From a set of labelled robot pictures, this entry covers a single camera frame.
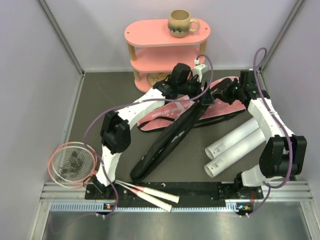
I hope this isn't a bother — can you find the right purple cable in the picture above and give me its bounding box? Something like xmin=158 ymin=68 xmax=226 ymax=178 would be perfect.
xmin=249 ymin=47 xmax=293 ymax=218

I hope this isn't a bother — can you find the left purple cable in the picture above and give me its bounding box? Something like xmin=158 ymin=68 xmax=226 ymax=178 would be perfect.
xmin=82 ymin=54 xmax=214 ymax=218

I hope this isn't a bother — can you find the pink racket bag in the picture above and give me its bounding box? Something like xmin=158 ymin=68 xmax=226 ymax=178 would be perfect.
xmin=136 ymin=76 xmax=248 ymax=132

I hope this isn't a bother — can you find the pink three-tier shelf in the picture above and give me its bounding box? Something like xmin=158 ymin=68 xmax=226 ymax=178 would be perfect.
xmin=124 ymin=19 xmax=211 ymax=92

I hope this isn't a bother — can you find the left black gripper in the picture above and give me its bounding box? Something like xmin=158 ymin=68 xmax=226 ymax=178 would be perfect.
xmin=177 ymin=74 xmax=215 ymax=105

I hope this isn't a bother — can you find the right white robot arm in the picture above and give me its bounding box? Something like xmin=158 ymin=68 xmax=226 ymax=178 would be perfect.
xmin=210 ymin=70 xmax=307 ymax=198

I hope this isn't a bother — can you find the beige ceramic mug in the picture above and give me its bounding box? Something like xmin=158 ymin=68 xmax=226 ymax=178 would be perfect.
xmin=167 ymin=9 xmax=200 ymax=38

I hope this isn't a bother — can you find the pink badminton racket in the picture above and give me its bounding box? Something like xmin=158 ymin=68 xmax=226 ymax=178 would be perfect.
xmin=47 ymin=141 xmax=181 ymax=205

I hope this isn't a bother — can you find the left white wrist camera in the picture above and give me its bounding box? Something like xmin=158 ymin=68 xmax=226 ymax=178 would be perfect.
xmin=192 ymin=58 xmax=210 ymax=83

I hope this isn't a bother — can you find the white shuttlecock tube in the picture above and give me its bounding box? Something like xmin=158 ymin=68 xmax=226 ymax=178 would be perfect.
xmin=204 ymin=118 xmax=259 ymax=160
xmin=204 ymin=129 xmax=265 ymax=178

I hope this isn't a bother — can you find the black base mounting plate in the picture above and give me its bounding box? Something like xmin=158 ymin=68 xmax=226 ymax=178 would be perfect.
xmin=84 ymin=180 xmax=255 ymax=208

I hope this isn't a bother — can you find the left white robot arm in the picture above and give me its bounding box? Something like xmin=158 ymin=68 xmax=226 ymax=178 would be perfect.
xmin=93 ymin=63 xmax=214 ymax=199

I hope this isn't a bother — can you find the black Crossway racket bag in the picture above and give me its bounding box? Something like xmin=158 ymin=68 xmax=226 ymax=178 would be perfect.
xmin=130 ymin=77 xmax=232 ymax=183

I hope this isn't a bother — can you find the purple cable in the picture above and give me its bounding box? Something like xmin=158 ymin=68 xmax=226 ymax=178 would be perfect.
xmin=249 ymin=47 xmax=293 ymax=218
xmin=82 ymin=54 xmax=214 ymax=218

